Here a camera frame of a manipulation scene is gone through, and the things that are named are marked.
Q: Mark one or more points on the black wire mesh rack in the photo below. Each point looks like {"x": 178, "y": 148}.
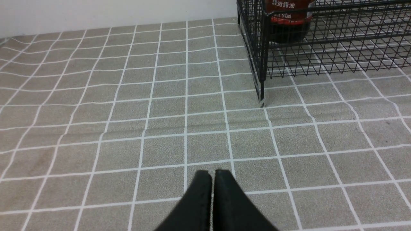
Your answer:
{"x": 344, "y": 36}

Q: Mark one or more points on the grey checked tablecloth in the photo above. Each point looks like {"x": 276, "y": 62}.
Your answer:
{"x": 103, "y": 130}

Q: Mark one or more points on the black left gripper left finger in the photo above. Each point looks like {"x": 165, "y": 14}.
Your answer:
{"x": 193, "y": 211}

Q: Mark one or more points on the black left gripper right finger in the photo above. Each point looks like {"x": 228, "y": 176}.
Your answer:
{"x": 232, "y": 209}

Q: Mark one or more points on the dark soy sauce bottle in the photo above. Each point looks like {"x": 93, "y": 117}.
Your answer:
{"x": 291, "y": 20}

